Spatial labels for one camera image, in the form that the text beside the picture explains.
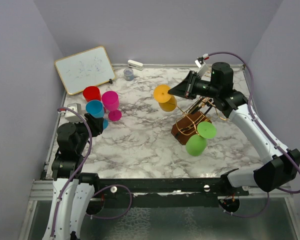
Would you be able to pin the gold framed whiteboard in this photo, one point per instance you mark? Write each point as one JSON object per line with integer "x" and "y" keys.
{"x": 87, "y": 68}

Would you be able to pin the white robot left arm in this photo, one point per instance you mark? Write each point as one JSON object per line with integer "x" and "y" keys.
{"x": 72, "y": 188}

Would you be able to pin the yellow plastic wine glass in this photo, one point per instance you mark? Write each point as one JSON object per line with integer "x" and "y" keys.
{"x": 166, "y": 101}

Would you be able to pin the red plastic wine glass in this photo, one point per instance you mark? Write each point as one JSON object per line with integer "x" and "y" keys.
{"x": 92, "y": 93}

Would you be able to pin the blue plastic wine glass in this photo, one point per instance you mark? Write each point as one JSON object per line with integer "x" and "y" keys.
{"x": 97, "y": 110}

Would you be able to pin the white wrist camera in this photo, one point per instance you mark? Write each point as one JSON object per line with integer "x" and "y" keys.
{"x": 201, "y": 64}
{"x": 72, "y": 116}

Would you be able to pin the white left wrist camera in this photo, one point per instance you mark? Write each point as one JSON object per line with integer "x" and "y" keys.
{"x": 72, "y": 116}

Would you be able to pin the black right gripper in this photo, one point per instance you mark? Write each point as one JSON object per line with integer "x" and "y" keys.
{"x": 185, "y": 89}

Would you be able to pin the green plastic wine glass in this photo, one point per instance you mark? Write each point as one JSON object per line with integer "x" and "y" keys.
{"x": 198, "y": 142}

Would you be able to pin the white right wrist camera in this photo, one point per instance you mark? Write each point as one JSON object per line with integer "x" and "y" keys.
{"x": 201, "y": 64}

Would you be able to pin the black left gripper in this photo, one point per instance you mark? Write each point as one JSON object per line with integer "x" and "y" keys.
{"x": 95, "y": 124}

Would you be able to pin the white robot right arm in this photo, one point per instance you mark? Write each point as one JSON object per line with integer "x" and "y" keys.
{"x": 279, "y": 162}

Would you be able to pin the white eraser block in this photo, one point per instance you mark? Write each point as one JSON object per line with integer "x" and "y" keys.
{"x": 135, "y": 65}

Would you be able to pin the small blue glass jar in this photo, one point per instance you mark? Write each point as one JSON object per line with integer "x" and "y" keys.
{"x": 128, "y": 74}

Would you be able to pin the magenta plastic wine glass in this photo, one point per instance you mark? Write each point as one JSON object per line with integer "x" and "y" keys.
{"x": 110, "y": 100}

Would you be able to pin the black metal base frame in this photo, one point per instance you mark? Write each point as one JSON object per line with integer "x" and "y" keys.
{"x": 166, "y": 193}

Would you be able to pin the copper wire glass rack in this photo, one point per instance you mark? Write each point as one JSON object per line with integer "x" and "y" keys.
{"x": 186, "y": 126}

